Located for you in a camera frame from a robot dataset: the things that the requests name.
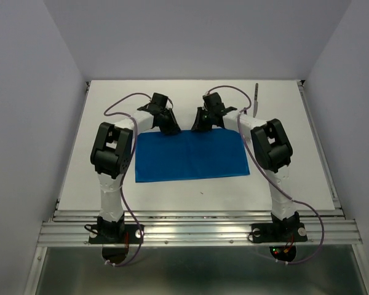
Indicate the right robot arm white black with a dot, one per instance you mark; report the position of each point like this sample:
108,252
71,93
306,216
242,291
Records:
271,152

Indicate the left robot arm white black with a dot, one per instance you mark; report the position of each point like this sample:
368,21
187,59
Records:
111,156

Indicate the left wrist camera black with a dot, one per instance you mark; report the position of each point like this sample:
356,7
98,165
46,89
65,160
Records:
159,100

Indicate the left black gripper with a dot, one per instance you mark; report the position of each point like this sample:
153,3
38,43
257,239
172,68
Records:
173,126

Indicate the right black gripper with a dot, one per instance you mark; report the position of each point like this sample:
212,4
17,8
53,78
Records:
198,126

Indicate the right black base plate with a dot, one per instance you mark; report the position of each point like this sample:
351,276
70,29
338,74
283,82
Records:
275,233

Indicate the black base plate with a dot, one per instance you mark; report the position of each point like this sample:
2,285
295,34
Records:
130,236
275,233

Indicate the blue cloth napkin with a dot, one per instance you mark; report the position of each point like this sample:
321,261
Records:
189,155

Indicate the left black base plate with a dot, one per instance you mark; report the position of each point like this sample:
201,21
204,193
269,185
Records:
130,236

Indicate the steel knife black handle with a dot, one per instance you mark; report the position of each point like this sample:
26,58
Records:
255,101

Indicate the aluminium front rail frame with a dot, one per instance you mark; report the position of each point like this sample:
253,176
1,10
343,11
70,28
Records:
198,228

